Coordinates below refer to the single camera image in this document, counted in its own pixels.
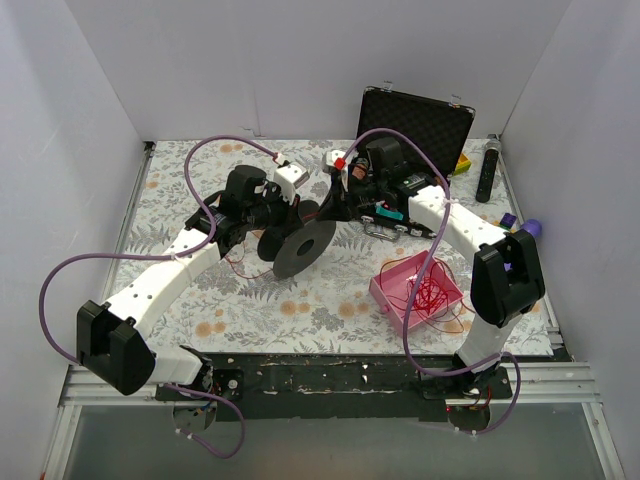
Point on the yellow green toy block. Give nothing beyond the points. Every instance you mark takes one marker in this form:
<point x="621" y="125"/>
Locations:
<point x="463" y="165"/>

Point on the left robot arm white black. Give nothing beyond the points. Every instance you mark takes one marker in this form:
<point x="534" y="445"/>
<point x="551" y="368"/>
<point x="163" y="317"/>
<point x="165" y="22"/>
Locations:
<point x="111" y="337"/>

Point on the black remote control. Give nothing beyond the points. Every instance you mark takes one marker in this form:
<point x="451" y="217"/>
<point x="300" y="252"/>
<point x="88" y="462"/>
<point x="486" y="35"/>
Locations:
<point x="488" y="169"/>

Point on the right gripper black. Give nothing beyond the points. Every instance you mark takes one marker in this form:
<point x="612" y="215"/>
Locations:
<point x="335" y="198"/>

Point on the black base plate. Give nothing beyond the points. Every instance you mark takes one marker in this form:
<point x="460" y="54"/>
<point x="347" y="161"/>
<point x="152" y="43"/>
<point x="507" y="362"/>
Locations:
<point x="313" y="386"/>

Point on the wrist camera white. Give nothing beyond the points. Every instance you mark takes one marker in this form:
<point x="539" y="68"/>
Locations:
<point x="334" y="162"/>
<point x="290" y="178"/>

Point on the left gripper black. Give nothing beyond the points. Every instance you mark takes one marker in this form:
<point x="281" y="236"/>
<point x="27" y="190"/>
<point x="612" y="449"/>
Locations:
<point x="290" y="211"/>

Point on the colourful toy block stack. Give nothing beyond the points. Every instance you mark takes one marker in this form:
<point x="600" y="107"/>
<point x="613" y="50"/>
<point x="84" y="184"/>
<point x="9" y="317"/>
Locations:
<point x="508" y="223"/>

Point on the black poker chip case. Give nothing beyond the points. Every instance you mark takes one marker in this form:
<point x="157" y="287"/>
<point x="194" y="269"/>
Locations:
<point x="415" y="137"/>

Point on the floral table mat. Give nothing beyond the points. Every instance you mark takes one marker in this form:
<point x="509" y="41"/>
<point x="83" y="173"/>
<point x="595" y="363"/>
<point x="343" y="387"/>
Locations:
<point x="239" y="306"/>

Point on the teal object in case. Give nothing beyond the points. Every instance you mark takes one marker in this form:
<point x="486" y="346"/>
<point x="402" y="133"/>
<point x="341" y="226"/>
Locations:
<point x="391" y="214"/>

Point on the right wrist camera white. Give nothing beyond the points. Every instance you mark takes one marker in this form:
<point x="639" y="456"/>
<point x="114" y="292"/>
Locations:
<point x="334" y="162"/>

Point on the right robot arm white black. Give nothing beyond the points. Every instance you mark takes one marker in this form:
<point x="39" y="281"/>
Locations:
<point x="507" y="278"/>

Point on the pink open box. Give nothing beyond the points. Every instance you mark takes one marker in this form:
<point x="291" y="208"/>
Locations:
<point x="404" y="301"/>

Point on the black filament spool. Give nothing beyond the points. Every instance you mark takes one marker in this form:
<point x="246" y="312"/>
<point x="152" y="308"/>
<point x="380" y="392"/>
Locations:
<point x="296" y="251"/>

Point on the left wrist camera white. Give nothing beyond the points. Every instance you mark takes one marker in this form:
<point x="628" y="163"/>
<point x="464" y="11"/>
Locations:
<point x="290" y="178"/>

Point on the purple cylindrical toy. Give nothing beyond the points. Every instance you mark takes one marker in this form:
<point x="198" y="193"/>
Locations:
<point x="533" y="227"/>

